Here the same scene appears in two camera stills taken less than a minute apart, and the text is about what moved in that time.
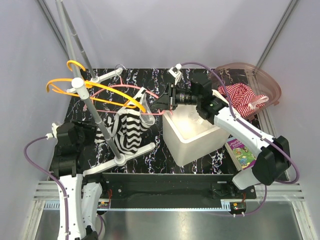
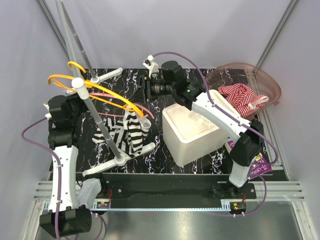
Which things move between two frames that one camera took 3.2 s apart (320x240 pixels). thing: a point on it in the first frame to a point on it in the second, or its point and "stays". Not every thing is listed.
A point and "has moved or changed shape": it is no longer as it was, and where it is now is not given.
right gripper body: x=172 y=92 to x=145 y=84
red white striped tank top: x=242 y=98 stays
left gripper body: x=87 y=132 to x=78 y=105
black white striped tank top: x=128 y=124 has moved or changed shape
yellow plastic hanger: x=134 y=105 has moved or changed shape
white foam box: x=187 y=136 stays
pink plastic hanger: x=122 y=85 to x=112 y=96
